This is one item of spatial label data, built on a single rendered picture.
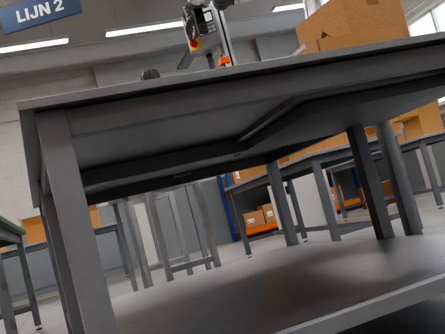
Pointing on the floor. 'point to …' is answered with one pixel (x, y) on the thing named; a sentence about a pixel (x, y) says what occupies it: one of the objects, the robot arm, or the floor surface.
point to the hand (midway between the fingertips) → (192, 40)
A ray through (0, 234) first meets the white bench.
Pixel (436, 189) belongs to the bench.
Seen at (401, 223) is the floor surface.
